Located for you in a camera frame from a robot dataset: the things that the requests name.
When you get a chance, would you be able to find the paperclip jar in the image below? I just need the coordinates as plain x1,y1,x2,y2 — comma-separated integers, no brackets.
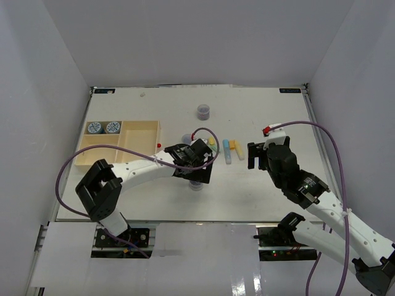
181,134,193,145
197,104,210,121
189,181,204,191

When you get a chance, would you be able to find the blue capped highlighter pen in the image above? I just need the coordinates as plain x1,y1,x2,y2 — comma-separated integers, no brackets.
222,139,231,165

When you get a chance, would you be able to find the blue white ink jar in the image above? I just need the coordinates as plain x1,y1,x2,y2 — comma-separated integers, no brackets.
86,121,104,134
106,121,121,134

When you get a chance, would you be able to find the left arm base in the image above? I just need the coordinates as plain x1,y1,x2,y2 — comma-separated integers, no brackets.
91,228,154,259

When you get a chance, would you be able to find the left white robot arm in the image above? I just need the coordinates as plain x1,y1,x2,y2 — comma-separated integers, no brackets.
75,139,214,246

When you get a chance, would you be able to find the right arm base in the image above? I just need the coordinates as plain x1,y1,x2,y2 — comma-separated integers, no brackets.
254,226,318,262

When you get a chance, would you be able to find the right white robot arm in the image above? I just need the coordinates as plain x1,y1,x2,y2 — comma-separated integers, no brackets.
247,136,394,295

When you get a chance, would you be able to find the yellow highlighter pen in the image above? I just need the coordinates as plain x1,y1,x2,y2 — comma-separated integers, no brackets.
235,140,245,160

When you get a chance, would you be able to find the right table logo sticker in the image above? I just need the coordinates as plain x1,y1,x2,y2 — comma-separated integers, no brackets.
279,88,301,94

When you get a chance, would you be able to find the table logo sticker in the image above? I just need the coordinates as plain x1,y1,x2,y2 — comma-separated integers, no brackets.
279,88,301,94
94,88,115,94

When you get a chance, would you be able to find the beige wooden organizer tray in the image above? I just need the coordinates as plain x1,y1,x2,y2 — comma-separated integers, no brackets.
74,121,160,170

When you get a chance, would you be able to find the left table logo sticker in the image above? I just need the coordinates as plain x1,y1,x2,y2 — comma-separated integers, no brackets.
94,88,115,94

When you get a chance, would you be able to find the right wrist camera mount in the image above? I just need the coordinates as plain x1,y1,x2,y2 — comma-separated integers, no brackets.
262,124,286,146

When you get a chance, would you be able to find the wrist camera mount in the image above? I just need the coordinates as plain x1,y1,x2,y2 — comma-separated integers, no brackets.
262,124,286,146
190,138,212,155

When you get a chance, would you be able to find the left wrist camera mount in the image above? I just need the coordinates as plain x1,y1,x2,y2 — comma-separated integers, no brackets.
190,138,212,155

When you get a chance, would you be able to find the aluminium table rail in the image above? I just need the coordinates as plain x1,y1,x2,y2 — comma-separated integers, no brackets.
301,83,351,214

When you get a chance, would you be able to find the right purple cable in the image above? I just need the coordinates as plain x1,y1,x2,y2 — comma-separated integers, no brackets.
268,120,350,296

